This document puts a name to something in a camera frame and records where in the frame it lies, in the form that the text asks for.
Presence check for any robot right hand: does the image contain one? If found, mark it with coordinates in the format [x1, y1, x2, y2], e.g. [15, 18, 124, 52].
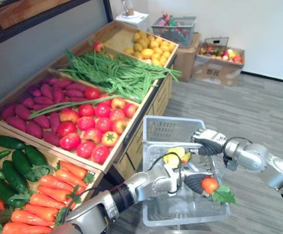
[191, 128, 228, 156]

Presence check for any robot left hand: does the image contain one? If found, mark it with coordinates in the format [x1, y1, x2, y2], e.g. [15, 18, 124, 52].
[183, 170, 217, 197]

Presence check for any grey plastic shopping basket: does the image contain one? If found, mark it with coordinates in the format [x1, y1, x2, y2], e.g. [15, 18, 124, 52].
[141, 115, 231, 227]

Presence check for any yellow vegetable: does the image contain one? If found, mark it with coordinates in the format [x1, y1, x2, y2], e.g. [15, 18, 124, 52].
[162, 147, 192, 169]

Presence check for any grey basket full of goods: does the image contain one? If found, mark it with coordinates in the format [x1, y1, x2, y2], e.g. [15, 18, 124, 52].
[151, 16, 197, 48]

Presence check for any wooden produce display stand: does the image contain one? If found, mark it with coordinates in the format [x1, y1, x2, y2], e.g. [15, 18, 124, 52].
[0, 19, 180, 234]

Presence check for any printed cardboard box with fruit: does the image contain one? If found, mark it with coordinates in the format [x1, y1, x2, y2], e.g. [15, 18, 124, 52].
[192, 46, 245, 87]

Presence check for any wooden produce crate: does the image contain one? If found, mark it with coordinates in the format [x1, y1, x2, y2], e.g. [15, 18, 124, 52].
[0, 129, 103, 234]
[50, 40, 162, 105]
[0, 68, 142, 174]
[92, 19, 180, 69]

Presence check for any plain brown cardboard box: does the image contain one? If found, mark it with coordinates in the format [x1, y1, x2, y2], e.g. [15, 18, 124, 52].
[174, 33, 202, 83]

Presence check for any red tomato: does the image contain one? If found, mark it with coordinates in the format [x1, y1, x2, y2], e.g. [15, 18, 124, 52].
[57, 121, 78, 137]
[76, 141, 97, 159]
[60, 133, 81, 151]
[84, 87, 101, 100]
[91, 145, 111, 164]
[99, 94, 113, 107]
[96, 117, 113, 134]
[109, 108, 126, 122]
[93, 41, 105, 54]
[78, 104, 95, 117]
[123, 103, 139, 118]
[77, 116, 96, 131]
[94, 104, 112, 118]

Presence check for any orange-red tomato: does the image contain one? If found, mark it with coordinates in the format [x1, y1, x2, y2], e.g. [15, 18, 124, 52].
[111, 119, 129, 135]
[111, 97, 126, 110]
[60, 108, 80, 124]
[82, 128, 103, 144]

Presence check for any orange tomato with green stem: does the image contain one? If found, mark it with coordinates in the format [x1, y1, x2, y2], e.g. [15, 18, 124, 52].
[101, 131, 120, 148]

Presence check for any green long beans bunch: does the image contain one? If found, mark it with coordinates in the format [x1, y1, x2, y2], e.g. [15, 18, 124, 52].
[100, 56, 182, 103]

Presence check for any white weighing scale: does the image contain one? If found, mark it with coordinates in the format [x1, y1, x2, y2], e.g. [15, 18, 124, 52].
[115, 0, 149, 30]

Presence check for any single long green bean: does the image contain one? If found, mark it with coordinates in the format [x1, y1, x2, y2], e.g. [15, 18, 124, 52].
[28, 96, 119, 119]

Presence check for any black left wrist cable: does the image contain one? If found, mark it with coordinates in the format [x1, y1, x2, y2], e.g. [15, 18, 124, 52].
[145, 152, 183, 195]

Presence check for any dark wire basket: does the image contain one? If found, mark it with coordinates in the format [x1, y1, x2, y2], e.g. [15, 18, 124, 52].
[201, 37, 230, 56]

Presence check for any wooden shelf with black frame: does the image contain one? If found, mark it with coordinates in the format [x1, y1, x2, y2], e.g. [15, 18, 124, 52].
[0, 0, 114, 51]

